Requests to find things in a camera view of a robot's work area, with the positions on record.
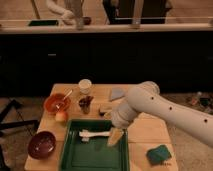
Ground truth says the dark glass with utensils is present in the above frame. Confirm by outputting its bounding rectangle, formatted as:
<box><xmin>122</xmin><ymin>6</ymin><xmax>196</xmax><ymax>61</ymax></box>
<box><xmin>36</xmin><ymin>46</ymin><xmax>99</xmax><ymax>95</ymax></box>
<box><xmin>79</xmin><ymin>96</ymin><xmax>93</xmax><ymax>114</ymax></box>

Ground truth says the white cup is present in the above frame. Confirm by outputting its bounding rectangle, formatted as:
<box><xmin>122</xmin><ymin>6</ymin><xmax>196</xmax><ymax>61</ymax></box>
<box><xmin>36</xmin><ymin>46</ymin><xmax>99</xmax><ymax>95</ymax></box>
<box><xmin>78</xmin><ymin>79</ymin><xmax>92</xmax><ymax>94</ymax></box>

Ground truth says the background green tray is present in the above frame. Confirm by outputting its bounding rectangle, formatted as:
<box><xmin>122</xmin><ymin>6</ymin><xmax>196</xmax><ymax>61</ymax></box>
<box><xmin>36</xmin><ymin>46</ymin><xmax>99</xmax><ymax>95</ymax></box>
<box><xmin>28</xmin><ymin>20</ymin><xmax>59</xmax><ymax>26</ymax></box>

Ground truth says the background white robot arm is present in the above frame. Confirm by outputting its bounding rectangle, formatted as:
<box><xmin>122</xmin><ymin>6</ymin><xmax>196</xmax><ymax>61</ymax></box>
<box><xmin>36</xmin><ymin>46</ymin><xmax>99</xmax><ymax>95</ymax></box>
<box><xmin>46</xmin><ymin>0</ymin><xmax>75</xmax><ymax>25</ymax></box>

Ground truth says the white dish brush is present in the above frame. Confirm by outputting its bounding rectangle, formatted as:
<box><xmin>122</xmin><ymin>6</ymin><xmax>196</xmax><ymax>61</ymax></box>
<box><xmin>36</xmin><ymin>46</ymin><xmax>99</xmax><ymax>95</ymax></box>
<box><xmin>79</xmin><ymin>130</ymin><xmax>110</xmax><ymax>142</ymax></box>

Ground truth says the wooden spoon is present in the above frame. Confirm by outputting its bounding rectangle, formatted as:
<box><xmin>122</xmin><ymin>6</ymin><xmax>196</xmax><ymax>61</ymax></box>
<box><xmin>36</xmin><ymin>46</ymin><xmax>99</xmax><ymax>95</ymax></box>
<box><xmin>56</xmin><ymin>89</ymin><xmax>73</xmax><ymax>109</ymax></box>

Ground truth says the purple bowl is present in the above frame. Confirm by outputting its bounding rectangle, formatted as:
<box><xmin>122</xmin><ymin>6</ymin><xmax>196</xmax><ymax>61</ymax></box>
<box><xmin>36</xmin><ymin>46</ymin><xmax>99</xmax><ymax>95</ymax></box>
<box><xmin>28</xmin><ymin>131</ymin><xmax>56</xmax><ymax>160</ymax></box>

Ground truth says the green plastic tray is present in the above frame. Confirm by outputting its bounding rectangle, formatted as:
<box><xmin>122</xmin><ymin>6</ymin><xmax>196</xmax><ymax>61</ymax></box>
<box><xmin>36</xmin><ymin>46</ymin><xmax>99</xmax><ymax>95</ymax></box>
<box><xmin>59</xmin><ymin>119</ymin><xmax>130</xmax><ymax>171</ymax></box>

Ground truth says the background dark red bowl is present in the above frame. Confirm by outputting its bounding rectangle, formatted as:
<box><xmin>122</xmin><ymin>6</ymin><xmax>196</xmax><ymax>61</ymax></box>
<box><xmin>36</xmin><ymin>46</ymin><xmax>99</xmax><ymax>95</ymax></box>
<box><xmin>83</xmin><ymin>17</ymin><xmax>92</xmax><ymax>25</ymax></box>

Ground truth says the apple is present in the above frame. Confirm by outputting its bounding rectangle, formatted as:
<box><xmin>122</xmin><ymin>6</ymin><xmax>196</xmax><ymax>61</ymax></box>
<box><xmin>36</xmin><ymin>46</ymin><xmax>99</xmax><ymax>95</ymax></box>
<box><xmin>55</xmin><ymin>111</ymin><xmax>68</xmax><ymax>122</ymax></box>

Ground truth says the orange bowl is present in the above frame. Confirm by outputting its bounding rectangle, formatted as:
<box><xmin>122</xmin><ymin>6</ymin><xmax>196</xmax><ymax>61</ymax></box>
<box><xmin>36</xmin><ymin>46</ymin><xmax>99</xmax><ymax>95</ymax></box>
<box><xmin>43</xmin><ymin>93</ymin><xmax>71</xmax><ymax>114</ymax></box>

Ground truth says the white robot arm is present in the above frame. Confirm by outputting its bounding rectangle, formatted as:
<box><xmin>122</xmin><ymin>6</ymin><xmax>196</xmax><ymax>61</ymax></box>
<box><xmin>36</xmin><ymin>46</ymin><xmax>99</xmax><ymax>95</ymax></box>
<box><xmin>110</xmin><ymin>81</ymin><xmax>213</xmax><ymax>148</ymax></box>

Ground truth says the teal scrub sponge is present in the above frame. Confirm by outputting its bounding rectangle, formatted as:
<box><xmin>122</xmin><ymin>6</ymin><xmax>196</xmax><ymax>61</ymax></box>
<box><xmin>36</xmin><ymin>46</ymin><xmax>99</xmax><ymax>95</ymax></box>
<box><xmin>146</xmin><ymin>145</ymin><xmax>172</xmax><ymax>165</ymax></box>

